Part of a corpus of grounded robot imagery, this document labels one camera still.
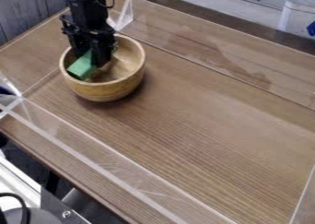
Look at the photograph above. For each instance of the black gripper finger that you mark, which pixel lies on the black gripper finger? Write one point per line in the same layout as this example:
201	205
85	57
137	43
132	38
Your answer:
101	49
80	44

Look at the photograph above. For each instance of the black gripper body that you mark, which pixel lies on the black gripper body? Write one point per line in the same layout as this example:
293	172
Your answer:
87	19

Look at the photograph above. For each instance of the green rectangular block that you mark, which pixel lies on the green rectangular block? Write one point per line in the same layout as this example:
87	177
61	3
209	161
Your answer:
81	68

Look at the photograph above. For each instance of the brown wooden bowl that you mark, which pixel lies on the brown wooden bowl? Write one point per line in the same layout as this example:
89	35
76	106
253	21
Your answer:
113	81

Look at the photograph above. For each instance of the white cylindrical container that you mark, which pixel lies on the white cylindrical container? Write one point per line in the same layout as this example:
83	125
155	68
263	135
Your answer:
297	19

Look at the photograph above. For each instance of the clear acrylic corner bracket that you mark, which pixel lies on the clear acrylic corner bracket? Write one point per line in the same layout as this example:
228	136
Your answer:
121	18

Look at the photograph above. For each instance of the clear acrylic tray wall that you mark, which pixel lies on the clear acrylic tray wall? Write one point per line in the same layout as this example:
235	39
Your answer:
189	152

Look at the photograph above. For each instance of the grey metal bracket with screw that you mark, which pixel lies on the grey metal bracket with screw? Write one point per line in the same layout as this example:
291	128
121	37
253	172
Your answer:
50	204

